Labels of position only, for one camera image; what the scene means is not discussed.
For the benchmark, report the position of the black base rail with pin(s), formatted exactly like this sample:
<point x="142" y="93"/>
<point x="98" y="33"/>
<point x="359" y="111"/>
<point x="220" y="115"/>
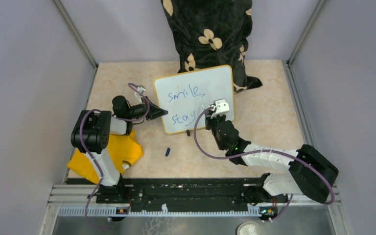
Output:
<point x="194" y="196"/>

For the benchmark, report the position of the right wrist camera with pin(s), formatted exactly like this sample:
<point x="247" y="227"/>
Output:
<point x="219" y="108"/>

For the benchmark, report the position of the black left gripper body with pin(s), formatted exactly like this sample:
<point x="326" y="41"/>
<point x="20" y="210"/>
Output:
<point x="139" y="110"/>

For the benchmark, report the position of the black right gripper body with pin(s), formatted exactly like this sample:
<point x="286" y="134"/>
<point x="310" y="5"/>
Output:
<point x="212" y="123"/>

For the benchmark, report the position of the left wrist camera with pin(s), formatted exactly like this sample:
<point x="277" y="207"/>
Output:
<point x="139" y="93"/>

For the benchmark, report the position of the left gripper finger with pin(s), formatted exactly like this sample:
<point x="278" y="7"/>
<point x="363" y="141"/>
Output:
<point x="154" y="109"/>
<point x="150" y="117"/>

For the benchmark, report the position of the yellow plastic object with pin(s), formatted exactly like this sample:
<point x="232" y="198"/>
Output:
<point x="124" y="152"/>

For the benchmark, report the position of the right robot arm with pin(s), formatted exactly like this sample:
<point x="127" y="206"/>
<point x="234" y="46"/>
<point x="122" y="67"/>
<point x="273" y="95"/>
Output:
<point x="304" y="171"/>

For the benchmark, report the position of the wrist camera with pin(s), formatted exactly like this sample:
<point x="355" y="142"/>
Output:
<point x="139" y="93"/>
<point x="219" y="108"/>

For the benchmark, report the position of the yellow-framed whiteboard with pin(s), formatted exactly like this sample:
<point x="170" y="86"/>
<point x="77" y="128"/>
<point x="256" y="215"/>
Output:
<point x="183" y="94"/>

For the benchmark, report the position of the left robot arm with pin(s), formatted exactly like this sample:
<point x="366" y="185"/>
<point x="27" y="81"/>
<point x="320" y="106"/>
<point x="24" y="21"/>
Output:
<point x="93" y="129"/>

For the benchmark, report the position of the black floral pillow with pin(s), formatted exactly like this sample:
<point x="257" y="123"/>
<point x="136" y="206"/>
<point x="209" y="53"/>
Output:
<point x="210" y="33"/>

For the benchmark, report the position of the round metal disc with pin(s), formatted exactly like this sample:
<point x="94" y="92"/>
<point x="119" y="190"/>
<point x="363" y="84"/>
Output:
<point x="248" y="228"/>

